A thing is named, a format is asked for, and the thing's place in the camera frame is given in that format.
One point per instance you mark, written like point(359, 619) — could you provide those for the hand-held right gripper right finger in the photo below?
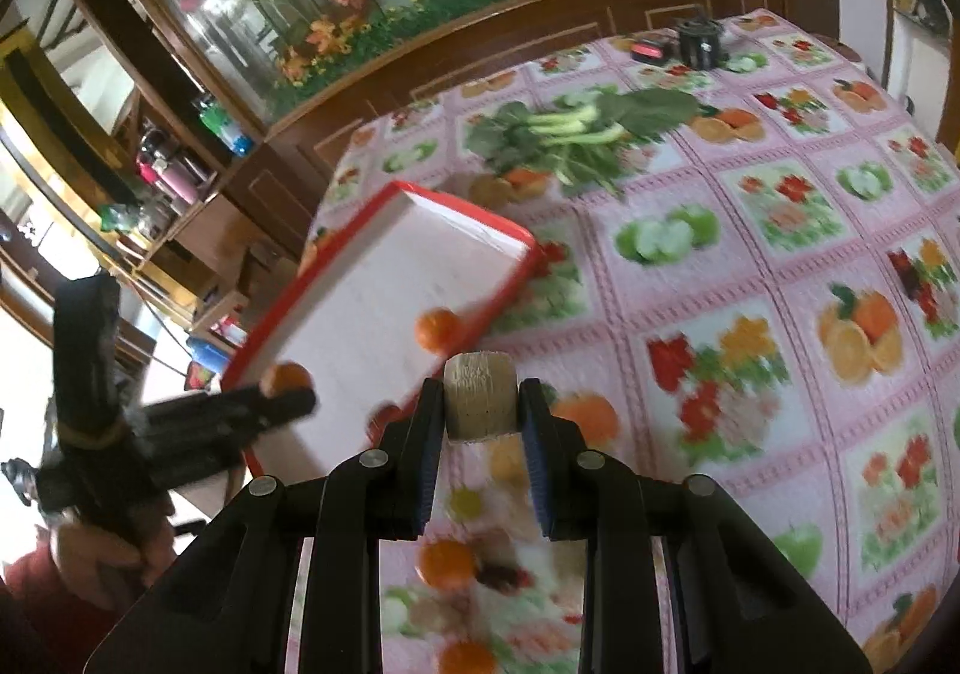
point(538, 464)

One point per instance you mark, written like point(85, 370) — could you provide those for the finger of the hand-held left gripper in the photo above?
point(240, 410)
point(195, 460)

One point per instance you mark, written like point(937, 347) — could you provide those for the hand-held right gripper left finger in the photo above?
point(426, 464)

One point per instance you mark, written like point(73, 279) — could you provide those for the beige cake piece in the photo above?
point(480, 397)

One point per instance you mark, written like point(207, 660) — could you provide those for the red rimmed white tray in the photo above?
point(375, 284)

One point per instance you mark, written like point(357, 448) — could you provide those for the person's left forearm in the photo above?
point(45, 618)

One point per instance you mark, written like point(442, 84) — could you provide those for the person's left hand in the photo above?
point(101, 561)

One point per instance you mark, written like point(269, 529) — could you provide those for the green plastic bag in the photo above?
point(120, 217)

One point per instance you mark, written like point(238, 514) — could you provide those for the glass jar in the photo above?
point(155, 217)

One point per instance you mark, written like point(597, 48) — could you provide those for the wooden sideboard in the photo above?
point(217, 224)

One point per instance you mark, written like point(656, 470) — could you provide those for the magenta thermos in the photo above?
point(148, 172)

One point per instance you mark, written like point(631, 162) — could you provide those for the pink thermos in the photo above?
point(178, 183)

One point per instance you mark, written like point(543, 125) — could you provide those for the black thermos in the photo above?
point(155, 145)

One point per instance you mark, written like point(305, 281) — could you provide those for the green and blue bottle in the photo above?
point(225, 125)

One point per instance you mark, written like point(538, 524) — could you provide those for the pink fruit print tablecloth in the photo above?
point(750, 269)

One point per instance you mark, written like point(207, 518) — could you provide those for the leafy green vegetables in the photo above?
point(570, 142)

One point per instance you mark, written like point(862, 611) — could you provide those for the red device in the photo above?
point(651, 52)

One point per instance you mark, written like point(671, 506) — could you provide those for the black device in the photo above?
point(701, 42)

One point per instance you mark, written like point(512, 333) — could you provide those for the dark shoes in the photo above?
point(926, 7)

